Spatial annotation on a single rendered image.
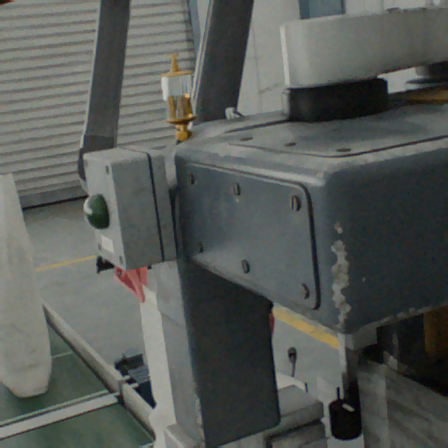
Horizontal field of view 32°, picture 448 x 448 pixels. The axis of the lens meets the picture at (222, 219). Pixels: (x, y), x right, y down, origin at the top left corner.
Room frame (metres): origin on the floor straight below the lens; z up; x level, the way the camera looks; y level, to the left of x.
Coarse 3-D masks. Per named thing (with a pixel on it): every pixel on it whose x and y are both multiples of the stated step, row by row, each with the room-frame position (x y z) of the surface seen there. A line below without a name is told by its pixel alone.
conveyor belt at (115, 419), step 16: (80, 416) 2.18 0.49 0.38; (96, 416) 2.16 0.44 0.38; (112, 416) 2.15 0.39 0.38; (128, 416) 2.14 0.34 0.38; (32, 432) 2.11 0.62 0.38; (48, 432) 2.10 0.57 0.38; (64, 432) 2.09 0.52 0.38; (80, 432) 2.08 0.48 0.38; (96, 432) 2.06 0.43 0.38; (112, 432) 2.05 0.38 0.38; (128, 432) 2.04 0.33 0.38; (144, 432) 2.03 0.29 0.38
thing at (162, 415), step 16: (144, 288) 1.19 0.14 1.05; (144, 304) 1.20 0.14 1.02; (144, 320) 1.21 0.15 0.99; (160, 320) 1.13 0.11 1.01; (160, 336) 1.14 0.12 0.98; (160, 352) 1.15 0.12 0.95; (160, 368) 1.16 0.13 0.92; (160, 384) 1.18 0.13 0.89; (288, 384) 0.80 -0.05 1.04; (304, 384) 0.78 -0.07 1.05; (160, 400) 1.19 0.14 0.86; (160, 416) 1.16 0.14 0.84; (160, 432) 1.14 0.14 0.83
